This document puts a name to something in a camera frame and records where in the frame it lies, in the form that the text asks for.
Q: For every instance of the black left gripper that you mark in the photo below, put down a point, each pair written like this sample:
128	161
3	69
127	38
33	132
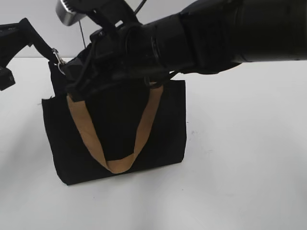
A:
13	38

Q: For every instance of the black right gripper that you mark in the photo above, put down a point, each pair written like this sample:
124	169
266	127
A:
113	57

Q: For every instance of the black canvas tote bag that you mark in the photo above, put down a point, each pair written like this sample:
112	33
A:
115	113

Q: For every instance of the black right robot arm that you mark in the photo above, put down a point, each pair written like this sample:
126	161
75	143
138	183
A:
207	37

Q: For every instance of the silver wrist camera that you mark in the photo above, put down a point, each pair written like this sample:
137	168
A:
67	16

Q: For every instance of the tan front bag handle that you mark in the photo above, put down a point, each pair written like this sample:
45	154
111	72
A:
86	129

